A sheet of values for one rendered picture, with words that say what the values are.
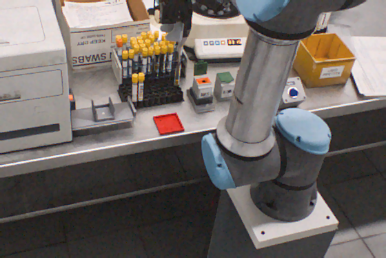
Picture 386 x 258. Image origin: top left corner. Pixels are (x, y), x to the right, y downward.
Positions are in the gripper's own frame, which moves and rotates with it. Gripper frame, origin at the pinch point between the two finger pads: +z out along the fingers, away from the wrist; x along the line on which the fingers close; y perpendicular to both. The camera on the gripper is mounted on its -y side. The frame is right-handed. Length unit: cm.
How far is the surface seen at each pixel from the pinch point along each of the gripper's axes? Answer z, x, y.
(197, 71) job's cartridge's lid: 8.5, 3.3, -4.5
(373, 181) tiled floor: 105, -12, -110
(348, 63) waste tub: 10, 9, -50
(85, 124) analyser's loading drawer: 13.5, 11.1, 28.8
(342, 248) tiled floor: 105, 16, -75
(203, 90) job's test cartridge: 11.5, 8.1, -4.8
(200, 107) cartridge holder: 16.1, 9.5, -3.8
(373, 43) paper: 16, -6, -71
